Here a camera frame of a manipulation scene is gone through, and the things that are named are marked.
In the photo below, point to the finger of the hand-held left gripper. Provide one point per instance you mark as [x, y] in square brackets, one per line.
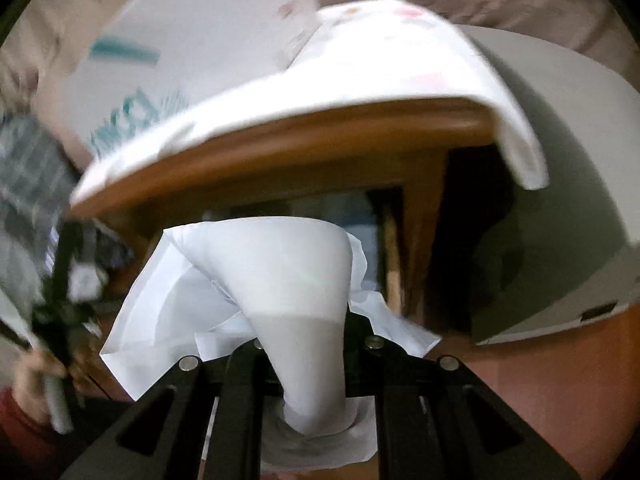
[67, 245]

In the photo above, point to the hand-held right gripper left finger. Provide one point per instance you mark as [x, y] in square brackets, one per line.
[240, 375]

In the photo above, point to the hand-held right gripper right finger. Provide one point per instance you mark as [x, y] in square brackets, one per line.
[370, 360]

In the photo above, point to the white thin wrapping sheet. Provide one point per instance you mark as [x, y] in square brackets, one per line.
[150, 320]

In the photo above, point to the white underwear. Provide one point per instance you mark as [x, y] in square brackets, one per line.
[295, 290]

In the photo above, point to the white cardboard box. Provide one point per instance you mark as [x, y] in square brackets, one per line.
[200, 25]

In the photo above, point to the person's left forearm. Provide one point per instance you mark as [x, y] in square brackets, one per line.
[20, 440]

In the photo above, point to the person's left hand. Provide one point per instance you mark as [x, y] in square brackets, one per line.
[30, 375]

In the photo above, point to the grey plaid cloth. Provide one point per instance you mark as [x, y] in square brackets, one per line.
[30, 170]

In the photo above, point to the brown wooden nightstand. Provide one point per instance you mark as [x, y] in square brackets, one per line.
[300, 150]

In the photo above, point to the large white panel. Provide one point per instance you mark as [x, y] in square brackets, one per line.
[565, 185]

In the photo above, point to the white dotted tablecloth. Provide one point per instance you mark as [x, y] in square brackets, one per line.
[375, 70]

